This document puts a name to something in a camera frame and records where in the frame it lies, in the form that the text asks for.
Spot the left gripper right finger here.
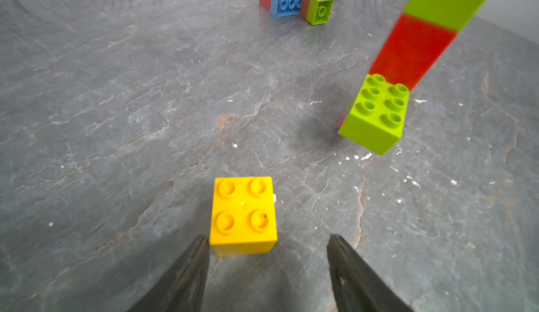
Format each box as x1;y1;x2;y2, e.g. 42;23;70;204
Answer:
327;234;412;312

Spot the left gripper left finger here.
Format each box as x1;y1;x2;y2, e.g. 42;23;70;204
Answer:
129;235;210;311

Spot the yellow lego brick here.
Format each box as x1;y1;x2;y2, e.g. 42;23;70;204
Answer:
209;177;277;258

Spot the long green lego brick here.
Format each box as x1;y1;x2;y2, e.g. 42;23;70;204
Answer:
338;74;410;156

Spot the small red lego brick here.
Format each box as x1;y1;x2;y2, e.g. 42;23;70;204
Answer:
369;13;458;90

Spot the blue lego brick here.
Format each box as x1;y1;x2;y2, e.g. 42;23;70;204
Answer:
269;0;303;17

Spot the magenta lego brick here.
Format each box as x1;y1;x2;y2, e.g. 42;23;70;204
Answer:
338;113;347;129

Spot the small green lego brick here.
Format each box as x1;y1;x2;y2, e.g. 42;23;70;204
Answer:
306;0;334;26

